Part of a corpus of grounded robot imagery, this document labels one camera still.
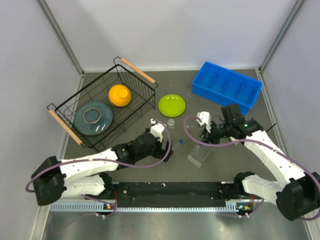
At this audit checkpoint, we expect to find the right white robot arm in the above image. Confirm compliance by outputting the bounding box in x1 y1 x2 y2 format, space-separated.
197 104 320 221

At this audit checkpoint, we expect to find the purple cable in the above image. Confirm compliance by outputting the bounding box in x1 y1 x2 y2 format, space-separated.
183 116 320 221
25 118 173 193

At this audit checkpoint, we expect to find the orange ribbed bowl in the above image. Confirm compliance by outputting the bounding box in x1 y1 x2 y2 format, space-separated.
108 84 132 107

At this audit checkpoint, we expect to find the blue capped test tube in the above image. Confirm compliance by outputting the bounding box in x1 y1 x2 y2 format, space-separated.
171 140 183 151

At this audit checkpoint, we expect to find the glass thistle funnel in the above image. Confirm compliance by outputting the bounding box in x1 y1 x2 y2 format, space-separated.
185 124 200 129

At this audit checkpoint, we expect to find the clear glass bottle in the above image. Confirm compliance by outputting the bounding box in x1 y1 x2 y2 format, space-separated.
167 118 176 129

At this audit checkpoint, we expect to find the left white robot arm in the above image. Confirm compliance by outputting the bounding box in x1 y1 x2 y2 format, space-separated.
25 124 173 207

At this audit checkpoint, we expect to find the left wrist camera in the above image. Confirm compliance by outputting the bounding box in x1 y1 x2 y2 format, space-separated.
150 118 165 143

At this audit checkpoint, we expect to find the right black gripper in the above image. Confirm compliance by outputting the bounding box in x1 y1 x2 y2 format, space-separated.
199 119 233 147

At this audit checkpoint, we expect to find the black wire basket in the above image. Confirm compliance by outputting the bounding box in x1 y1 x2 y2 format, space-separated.
47 56 158 152

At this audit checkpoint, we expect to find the blue ceramic plate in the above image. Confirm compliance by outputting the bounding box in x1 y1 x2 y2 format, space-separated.
73 101 113 136

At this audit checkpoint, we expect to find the green plastic plate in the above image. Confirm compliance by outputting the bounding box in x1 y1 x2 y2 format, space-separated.
158 94 186 118

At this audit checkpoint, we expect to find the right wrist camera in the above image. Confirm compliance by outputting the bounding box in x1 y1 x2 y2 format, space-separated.
196 111 211 133

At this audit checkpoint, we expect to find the clear test tube rack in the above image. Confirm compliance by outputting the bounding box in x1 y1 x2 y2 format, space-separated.
187 144 214 168

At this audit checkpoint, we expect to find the blue plastic bin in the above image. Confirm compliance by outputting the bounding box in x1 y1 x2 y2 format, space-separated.
192 61 263 115

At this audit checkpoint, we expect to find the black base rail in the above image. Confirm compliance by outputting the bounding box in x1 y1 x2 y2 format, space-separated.
51 182 252 213

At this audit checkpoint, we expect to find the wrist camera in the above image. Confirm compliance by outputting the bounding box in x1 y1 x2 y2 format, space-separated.
196 111 211 133
150 118 165 143

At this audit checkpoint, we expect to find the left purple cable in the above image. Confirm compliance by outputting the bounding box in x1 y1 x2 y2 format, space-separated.
25 118 173 193

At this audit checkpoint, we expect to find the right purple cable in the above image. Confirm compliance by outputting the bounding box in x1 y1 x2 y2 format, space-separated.
183 116 320 221

